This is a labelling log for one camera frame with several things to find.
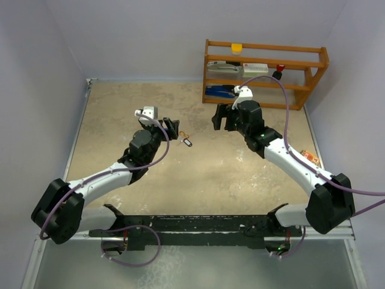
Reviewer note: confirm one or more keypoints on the orange S carabiner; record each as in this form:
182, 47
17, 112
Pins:
183, 134

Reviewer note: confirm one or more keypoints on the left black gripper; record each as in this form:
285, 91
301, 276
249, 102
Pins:
173, 127

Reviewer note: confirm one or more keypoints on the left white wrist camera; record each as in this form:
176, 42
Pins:
148, 115

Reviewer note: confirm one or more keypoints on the black tag key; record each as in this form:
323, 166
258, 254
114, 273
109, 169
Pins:
186, 142

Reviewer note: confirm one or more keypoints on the black base frame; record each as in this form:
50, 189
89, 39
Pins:
251, 231

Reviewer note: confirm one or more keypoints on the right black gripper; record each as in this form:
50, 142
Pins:
224, 110

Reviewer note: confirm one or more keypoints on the yellow box on shelf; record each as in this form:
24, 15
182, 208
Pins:
236, 48

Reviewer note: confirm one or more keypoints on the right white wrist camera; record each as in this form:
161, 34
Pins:
242, 93

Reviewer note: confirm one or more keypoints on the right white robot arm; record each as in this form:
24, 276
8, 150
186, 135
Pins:
330, 202

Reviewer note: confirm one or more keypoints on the grey stapler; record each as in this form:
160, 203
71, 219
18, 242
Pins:
222, 66

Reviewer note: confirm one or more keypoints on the blue stapler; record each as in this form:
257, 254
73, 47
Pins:
223, 91

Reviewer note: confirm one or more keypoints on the white cardboard box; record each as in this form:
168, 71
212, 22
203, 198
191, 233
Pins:
250, 70

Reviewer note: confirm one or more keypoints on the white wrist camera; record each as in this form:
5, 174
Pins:
148, 115
242, 93

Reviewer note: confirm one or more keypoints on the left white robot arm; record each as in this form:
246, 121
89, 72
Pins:
58, 213

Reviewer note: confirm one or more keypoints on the orange card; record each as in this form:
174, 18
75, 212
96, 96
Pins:
311, 157

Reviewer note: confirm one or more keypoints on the wooden shelf rack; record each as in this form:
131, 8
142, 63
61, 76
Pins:
304, 68

